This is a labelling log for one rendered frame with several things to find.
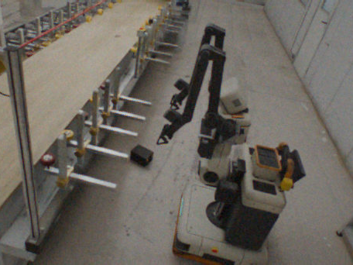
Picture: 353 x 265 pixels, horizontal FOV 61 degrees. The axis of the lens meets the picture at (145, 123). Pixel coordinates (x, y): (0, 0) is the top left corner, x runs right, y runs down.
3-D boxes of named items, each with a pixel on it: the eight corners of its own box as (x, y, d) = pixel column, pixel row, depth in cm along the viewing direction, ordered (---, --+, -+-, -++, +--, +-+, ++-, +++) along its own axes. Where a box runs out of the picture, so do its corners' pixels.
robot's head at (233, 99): (247, 93, 186) (236, 73, 181) (249, 109, 169) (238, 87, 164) (226, 102, 193) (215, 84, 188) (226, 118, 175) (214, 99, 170)
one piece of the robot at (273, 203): (249, 206, 258) (287, 129, 212) (255, 263, 213) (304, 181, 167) (211, 197, 262) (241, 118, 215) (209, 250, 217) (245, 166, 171)
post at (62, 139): (67, 197, 182) (66, 134, 155) (65, 201, 179) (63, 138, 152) (62, 195, 182) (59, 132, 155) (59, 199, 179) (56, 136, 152)
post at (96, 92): (97, 146, 221) (99, 88, 194) (95, 148, 218) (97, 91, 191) (92, 144, 222) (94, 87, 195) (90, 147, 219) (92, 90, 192)
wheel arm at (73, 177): (115, 188, 174) (116, 184, 172) (114, 193, 171) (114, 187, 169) (47, 170, 179) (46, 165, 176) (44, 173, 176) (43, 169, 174)
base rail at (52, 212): (175, 19, 571) (176, 14, 565) (39, 255, 151) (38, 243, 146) (171, 18, 572) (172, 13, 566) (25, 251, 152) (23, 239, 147)
